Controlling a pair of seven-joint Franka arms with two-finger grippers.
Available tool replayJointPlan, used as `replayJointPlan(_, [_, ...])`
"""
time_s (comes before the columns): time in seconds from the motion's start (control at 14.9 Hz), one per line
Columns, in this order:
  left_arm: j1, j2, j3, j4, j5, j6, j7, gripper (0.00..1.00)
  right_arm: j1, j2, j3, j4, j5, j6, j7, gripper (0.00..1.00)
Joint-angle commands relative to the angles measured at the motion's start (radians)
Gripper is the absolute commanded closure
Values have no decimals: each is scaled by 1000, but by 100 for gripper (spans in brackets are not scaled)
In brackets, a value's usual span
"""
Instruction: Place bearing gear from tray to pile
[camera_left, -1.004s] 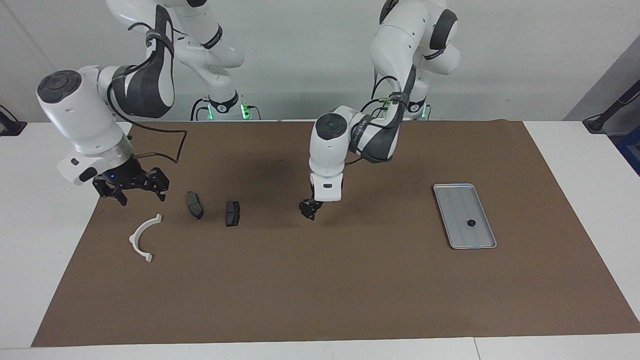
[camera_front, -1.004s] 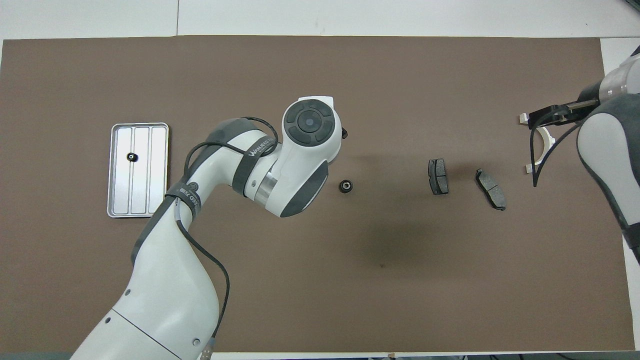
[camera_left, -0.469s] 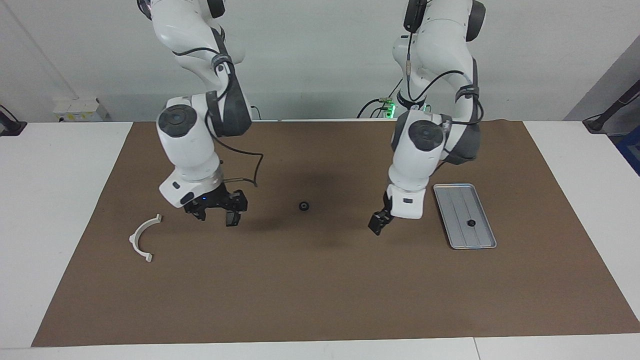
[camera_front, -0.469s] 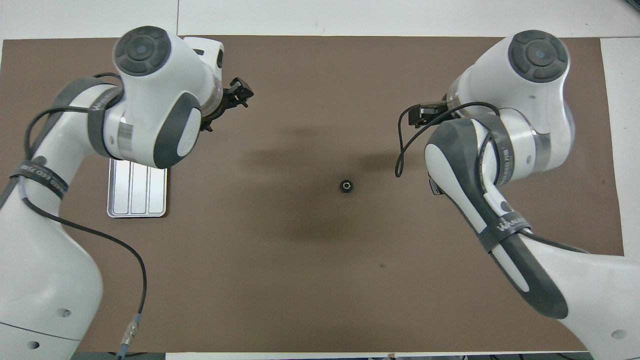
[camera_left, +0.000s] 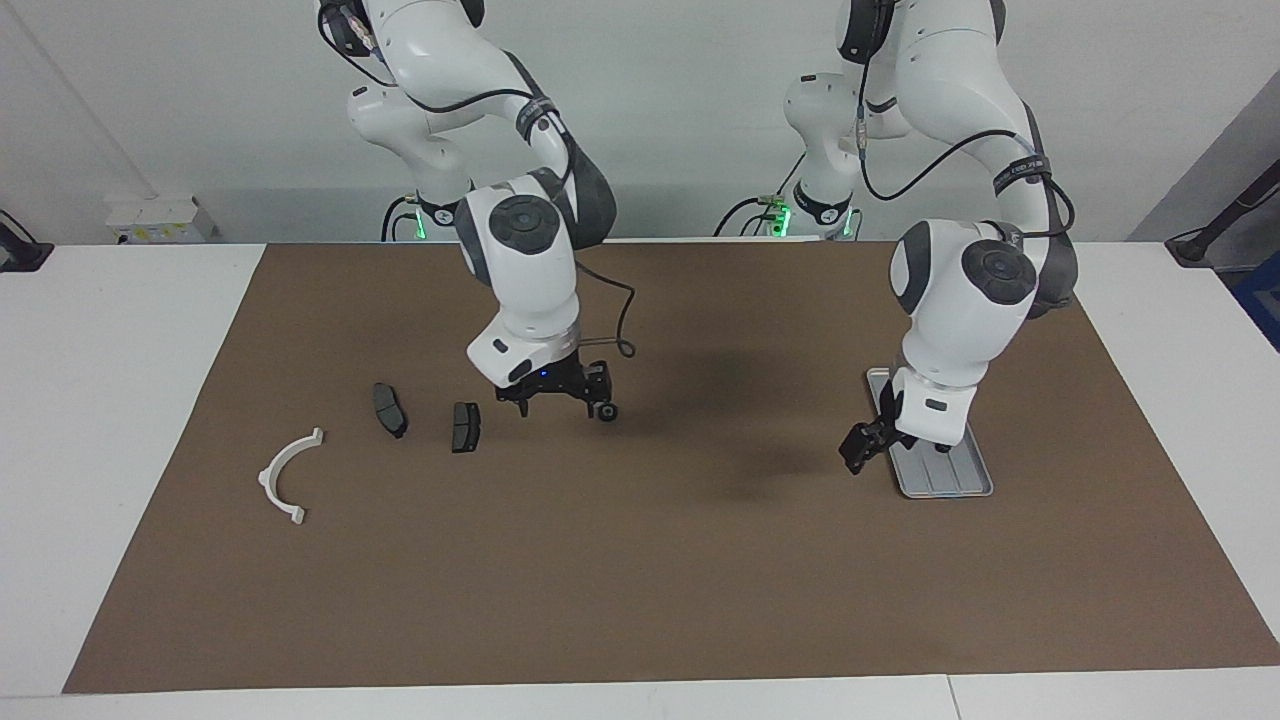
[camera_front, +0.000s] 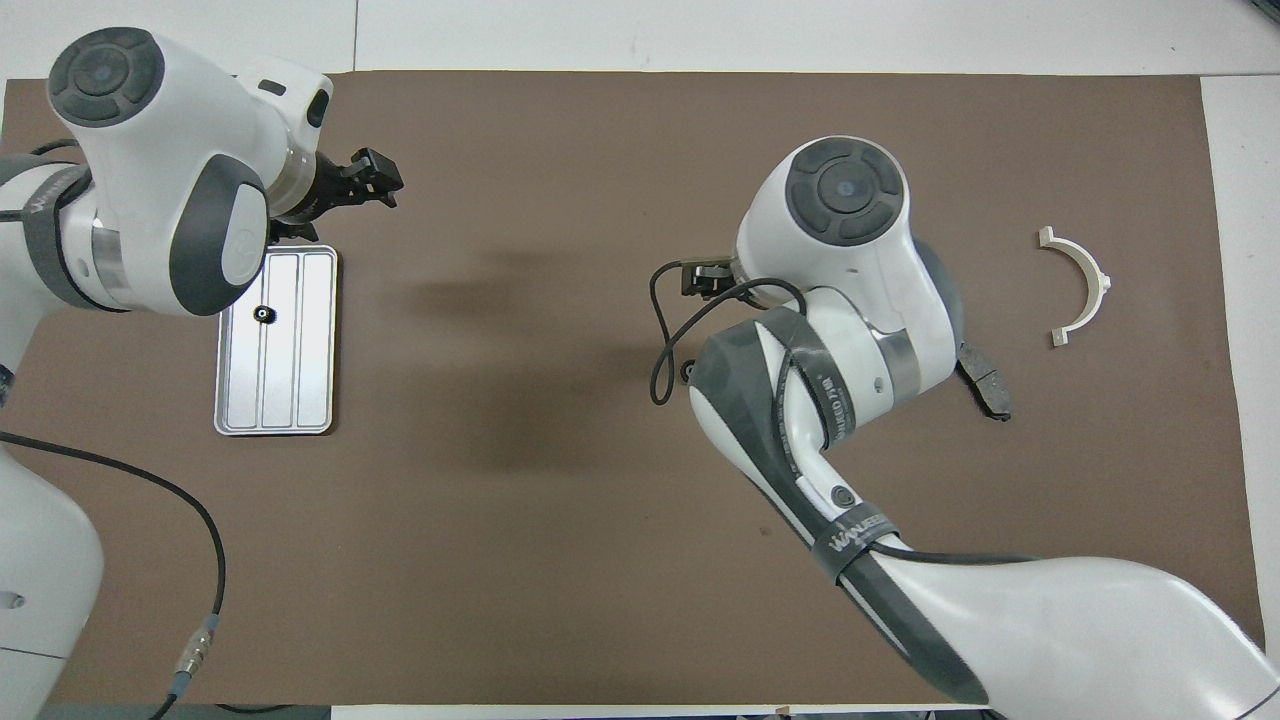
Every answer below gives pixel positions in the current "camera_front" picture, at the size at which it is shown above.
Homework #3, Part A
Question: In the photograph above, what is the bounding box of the white semicircular bracket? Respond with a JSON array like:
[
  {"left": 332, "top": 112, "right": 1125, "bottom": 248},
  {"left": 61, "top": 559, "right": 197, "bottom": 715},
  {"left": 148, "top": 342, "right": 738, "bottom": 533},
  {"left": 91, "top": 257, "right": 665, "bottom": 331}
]
[{"left": 1038, "top": 227, "right": 1113, "bottom": 349}]

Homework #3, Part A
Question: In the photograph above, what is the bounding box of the curved dark brake pad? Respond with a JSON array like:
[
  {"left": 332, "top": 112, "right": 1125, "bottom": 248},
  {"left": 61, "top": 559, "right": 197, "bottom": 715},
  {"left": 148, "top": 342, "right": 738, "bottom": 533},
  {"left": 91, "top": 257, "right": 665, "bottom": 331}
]
[{"left": 955, "top": 342, "right": 1013, "bottom": 422}]

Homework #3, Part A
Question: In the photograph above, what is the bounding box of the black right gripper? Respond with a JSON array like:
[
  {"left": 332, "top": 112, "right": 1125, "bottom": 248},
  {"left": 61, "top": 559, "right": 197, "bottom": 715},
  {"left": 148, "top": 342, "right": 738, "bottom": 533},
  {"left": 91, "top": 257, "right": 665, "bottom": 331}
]
[{"left": 682, "top": 258, "right": 741, "bottom": 299}]

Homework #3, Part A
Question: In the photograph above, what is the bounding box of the brown table mat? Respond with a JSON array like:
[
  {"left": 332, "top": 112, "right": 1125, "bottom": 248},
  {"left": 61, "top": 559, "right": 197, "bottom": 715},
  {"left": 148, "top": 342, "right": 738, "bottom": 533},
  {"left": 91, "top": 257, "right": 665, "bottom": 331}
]
[{"left": 0, "top": 70, "right": 1271, "bottom": 707}]

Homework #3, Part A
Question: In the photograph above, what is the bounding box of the silver metal tray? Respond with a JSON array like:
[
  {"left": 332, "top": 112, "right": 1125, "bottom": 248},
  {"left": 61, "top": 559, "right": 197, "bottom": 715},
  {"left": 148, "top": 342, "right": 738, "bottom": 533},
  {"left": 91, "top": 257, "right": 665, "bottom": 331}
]
[{"left": 213, "top": 245, "right": 339, "bottom": 437}]

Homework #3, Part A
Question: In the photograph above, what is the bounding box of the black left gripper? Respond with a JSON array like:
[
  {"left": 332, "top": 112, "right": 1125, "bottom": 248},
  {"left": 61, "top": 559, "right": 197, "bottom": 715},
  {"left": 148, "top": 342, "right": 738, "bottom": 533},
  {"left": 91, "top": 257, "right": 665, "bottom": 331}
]
[{"left": 268, "top": 147, "right": 405, "bottom": 245}]

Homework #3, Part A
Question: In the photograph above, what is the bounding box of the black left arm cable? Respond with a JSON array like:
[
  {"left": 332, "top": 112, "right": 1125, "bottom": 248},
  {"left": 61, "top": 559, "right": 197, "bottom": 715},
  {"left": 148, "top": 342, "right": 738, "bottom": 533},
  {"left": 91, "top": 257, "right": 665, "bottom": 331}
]
[{"left": 0, "top": 430, "right": 226, "bottom": 720}]

